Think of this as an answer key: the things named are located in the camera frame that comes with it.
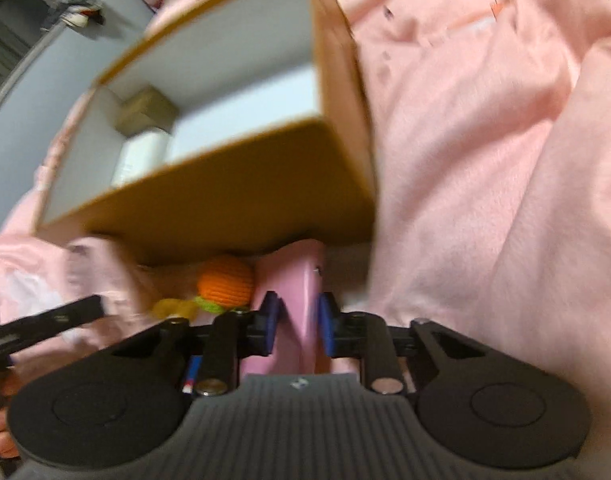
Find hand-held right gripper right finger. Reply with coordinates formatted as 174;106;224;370
318;292;486;395

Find orange cardboard box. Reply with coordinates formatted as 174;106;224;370
35;0;379;266

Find pink box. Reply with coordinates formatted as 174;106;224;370
238;240;361;378

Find small blue red object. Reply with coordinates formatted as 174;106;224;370
182;355;203;395

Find person's left hand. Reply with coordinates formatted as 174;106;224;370
0;374;25;461

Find dark printed card box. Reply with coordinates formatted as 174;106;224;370
114;87;180;137

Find crochet flower toy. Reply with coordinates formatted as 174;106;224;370
188;256;256;317

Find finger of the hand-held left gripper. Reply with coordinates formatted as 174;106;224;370
0;295;106;361

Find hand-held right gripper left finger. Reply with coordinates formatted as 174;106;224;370
110;291;282;397

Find small yellow toy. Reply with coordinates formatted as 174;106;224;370
152;299;198;320

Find pink printed blanket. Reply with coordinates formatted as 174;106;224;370
0;0;611;480

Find white box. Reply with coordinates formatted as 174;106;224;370
110;130;171;188

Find hanging grey clothes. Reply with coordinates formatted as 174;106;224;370
40;0;108;31

